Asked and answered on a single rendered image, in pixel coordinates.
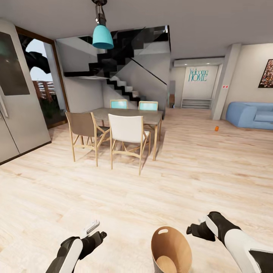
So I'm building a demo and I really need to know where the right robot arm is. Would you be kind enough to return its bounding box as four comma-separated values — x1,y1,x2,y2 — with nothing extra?
186,211,273,273

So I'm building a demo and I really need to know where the trash can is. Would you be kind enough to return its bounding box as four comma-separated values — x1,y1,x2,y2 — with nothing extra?
151,226,193,273

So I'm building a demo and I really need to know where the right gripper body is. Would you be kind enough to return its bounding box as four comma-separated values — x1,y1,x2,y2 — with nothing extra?
191,223,216,242

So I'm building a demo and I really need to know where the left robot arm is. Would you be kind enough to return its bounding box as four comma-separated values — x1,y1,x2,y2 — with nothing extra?
46,220,107,273

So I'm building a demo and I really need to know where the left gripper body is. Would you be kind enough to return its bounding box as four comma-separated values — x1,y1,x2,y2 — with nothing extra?
79,231,103,260

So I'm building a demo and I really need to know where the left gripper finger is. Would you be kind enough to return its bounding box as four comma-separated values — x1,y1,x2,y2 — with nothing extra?
100,231,107,240

